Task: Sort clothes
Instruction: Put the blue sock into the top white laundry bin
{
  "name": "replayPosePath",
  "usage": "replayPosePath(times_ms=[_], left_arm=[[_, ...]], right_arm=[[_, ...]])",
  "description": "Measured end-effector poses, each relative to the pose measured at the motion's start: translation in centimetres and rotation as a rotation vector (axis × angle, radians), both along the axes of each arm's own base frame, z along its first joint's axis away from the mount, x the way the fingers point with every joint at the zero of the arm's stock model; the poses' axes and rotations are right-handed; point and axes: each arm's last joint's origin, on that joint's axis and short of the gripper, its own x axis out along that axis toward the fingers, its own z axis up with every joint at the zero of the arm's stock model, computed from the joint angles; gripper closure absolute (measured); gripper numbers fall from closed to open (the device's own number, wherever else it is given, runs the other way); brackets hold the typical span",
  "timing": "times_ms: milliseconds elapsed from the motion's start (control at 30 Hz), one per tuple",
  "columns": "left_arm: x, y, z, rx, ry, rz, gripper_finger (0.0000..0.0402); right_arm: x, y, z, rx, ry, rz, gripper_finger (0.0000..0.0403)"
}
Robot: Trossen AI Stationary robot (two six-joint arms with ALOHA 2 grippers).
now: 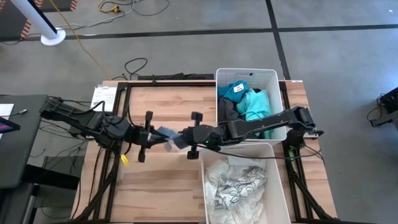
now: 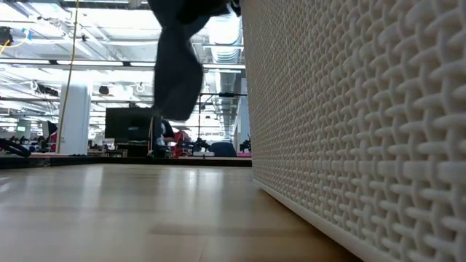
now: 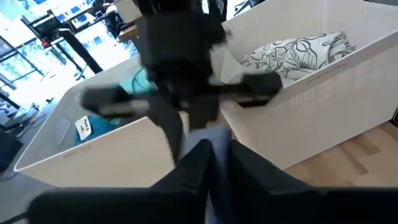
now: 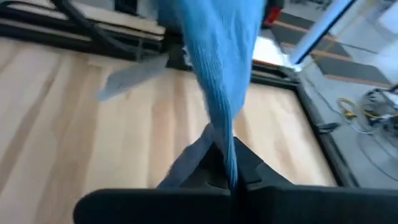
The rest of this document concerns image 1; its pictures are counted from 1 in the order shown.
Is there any white leaf-print garment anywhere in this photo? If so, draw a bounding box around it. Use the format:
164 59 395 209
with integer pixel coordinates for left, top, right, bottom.
214 166 268 210

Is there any white lattice plastic bin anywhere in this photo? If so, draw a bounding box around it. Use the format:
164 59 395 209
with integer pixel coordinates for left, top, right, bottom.
200 142 292 224
215 67 289 146

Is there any light teal garment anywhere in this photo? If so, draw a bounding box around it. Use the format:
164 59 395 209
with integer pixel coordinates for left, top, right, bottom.
236 89 274 140

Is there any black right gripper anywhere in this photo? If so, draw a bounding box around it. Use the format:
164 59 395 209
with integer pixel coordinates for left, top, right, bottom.
179 111 225 160

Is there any coiled yellow cord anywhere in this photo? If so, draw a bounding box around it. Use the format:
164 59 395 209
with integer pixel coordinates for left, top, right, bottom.
98 0 122 14

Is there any white sheet on desk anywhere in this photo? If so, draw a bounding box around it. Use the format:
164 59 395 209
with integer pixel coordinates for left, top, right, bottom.
0 103 15 121

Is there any pole with white round base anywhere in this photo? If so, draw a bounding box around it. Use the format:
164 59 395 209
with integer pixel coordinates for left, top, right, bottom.
11 0 67 47

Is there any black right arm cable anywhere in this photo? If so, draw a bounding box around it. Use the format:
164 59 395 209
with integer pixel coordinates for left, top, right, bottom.
214 145 326 164

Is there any white paper sheet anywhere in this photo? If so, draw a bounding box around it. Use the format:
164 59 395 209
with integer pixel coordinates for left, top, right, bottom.
90 85 118 113

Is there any tablet screen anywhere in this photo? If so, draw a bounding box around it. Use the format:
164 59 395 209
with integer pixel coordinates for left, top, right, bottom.
0 116 21 134

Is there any grey cable plug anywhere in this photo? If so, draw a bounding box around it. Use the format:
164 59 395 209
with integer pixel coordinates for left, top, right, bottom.
9 108 29 118

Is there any dark teal garment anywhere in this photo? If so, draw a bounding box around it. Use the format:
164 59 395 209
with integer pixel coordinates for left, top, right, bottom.
216 80 249 104

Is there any grey floor cable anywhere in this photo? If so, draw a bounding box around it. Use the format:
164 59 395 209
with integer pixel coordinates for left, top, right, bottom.
55 0 170 30

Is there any black looped floor cable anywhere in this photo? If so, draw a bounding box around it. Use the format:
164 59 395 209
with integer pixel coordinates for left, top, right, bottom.
111 57 149 81

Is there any black aluminium table frame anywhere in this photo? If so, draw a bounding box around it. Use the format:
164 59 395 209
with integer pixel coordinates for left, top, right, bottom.
73 80 340 224

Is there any black power strip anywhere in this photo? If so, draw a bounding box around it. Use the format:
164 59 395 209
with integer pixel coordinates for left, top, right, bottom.
137 73 215 81

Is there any black equipment with cables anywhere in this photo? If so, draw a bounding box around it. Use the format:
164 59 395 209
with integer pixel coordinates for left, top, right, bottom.
366 86 398 128

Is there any black mat with hazard stripes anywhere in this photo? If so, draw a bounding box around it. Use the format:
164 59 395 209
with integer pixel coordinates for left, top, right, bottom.
0 0 34 43
35 0 78 13

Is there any slate blue garment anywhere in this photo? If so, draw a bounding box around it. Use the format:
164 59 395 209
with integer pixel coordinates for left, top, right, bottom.
156 126 188 152

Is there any dark grey garment with tag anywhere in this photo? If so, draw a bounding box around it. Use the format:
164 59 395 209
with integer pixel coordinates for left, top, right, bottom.
216 98 245 124

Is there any long yellow cable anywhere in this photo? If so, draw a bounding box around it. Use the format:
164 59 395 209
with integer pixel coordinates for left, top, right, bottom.
49 0 109 77

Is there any black desk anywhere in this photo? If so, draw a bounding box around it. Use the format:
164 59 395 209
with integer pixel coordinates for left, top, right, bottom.
0 94 49 190

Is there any white crinkled garment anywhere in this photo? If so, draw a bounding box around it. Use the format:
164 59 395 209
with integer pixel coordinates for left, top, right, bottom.
203 158 268 224

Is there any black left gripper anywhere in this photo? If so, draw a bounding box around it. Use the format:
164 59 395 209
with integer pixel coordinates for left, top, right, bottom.
129 111 169 163

